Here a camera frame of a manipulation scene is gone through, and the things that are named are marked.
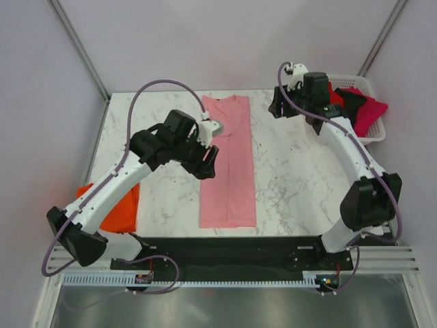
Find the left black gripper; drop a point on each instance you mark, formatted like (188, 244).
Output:
(202, 169)

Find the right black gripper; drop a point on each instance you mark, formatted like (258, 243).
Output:
(275, 106)

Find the pink t shirt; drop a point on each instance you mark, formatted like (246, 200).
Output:
(228, 199)

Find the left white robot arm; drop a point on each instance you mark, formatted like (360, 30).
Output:
(179, 138)

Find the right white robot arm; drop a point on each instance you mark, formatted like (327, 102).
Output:
(370, 207)

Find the red t shirt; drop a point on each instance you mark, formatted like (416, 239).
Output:
(335, 98)

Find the black t shirt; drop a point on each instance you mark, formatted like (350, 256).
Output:
(352, 103)

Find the magenta t shirt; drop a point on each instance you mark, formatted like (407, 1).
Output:
(368, 113)

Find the white plastic laundry basket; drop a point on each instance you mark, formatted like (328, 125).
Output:
(345, 82)

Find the folded orange t shirt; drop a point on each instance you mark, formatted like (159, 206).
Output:
(123, 217)

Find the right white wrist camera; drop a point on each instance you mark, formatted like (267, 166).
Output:
(296, 73)

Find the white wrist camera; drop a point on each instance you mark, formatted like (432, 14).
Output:
(296, 73)
(207, 130)

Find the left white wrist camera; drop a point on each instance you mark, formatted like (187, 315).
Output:
(207, 130)

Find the right corner aluminium post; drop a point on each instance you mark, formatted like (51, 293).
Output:
(387, 28)

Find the corner aluminium post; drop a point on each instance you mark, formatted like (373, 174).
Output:
(387, 28)
(66, 24)

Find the white slotted cable duct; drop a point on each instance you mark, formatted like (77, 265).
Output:
(303, 279)

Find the left corner aluminium post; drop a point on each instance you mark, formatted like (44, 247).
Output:
(66, 24)

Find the aluminium frame rail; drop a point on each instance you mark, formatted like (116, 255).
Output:
(373, 260)

